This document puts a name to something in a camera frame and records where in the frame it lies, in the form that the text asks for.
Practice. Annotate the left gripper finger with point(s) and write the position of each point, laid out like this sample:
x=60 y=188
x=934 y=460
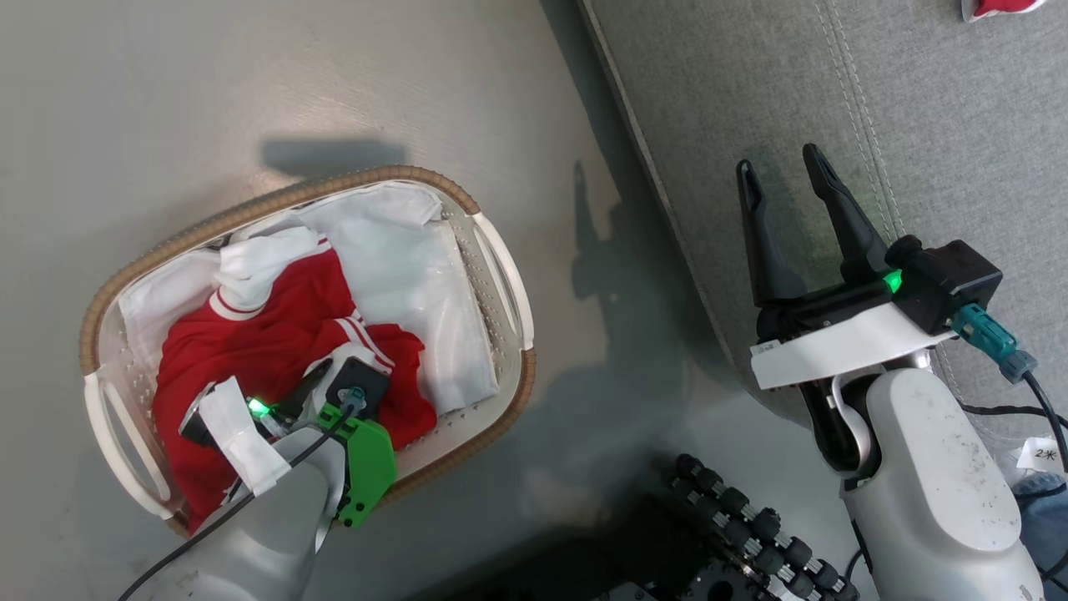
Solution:
x=307 y=388
x=197 y=424

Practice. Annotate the red white striped jersey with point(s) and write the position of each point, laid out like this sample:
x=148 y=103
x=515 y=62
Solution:
x=275 y=334

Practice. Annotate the black roller omni wheel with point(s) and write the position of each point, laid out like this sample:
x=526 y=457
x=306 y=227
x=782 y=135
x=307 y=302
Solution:
x=751 y=522

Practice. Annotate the blue denim fabric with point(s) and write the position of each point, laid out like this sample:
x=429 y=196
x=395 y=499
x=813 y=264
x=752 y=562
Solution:
x=1043 y=517

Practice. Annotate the grey fabric sofa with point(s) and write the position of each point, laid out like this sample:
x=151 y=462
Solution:
x=751 y=83

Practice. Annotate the white paper tag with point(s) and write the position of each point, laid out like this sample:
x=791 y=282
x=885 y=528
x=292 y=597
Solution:
x=1043 y=455

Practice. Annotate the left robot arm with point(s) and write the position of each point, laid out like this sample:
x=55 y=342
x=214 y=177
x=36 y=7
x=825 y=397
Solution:
x=250 y=551

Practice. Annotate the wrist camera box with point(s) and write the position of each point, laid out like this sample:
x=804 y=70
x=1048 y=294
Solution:
x=951 y=280
x=360 y=374

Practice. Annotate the wicker rimmed white laundry basket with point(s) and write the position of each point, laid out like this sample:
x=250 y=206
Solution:
x=275 y=198

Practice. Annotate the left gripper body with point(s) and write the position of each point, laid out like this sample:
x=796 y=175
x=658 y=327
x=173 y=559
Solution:
x=371 y=467

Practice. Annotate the small red white garment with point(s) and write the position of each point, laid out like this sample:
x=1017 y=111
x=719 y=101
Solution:
x=1001 y=7

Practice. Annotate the white cloth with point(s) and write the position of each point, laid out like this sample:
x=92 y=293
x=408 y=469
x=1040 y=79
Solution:
x=400 y=275

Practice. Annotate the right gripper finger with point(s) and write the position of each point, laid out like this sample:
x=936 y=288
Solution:
x=766 y=250
x=847 y=225

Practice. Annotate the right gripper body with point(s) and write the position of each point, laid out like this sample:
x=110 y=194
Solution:
x=834 y=346

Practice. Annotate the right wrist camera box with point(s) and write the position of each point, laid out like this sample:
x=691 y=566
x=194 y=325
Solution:
x=951 y=280

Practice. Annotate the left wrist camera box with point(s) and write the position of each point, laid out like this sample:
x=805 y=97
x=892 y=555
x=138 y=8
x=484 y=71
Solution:
x=360 y=374

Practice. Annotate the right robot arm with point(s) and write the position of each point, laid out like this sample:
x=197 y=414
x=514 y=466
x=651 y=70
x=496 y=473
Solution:
x=934 y=484

